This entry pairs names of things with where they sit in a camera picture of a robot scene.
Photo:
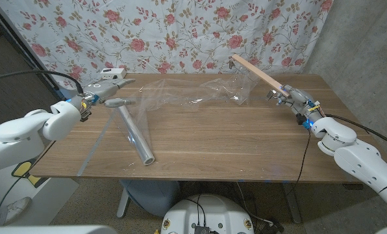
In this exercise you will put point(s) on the transparent cling film sheet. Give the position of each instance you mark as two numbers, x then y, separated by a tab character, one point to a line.
180	91

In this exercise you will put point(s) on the cling film roll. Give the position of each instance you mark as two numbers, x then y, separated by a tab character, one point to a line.
138	139

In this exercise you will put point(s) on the small metal binder clip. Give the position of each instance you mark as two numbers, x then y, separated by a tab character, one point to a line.
271	95

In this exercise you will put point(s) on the white floor platform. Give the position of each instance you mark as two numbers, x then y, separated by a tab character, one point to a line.
50	195

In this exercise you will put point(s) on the white power strip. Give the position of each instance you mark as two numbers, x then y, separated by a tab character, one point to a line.
114	73

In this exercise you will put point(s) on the black power adapter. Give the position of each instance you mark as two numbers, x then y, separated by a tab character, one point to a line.
273	227

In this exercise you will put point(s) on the blue-grey chair seat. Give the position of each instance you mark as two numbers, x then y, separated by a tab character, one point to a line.
154	195

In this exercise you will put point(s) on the wooden stick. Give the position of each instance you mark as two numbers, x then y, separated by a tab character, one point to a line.
258	74

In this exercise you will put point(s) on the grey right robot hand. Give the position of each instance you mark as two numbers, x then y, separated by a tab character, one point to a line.
302	103

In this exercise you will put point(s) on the yellow and black pad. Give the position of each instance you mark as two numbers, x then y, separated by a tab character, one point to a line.
24	169

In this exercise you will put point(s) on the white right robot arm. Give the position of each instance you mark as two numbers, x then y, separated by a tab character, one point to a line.
359	159

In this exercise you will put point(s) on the grey table leg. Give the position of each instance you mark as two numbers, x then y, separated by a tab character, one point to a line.
292	201

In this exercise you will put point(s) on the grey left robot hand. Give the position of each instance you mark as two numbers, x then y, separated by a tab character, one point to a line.
97	91

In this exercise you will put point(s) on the white shoe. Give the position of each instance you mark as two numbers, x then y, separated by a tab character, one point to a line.
18	208

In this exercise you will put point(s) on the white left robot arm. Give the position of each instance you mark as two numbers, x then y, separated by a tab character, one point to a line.
21	133

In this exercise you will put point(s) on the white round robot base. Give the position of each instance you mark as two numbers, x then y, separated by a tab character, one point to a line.
209	214

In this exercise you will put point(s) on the floral print curtain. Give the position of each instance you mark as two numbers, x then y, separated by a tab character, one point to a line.
180	32

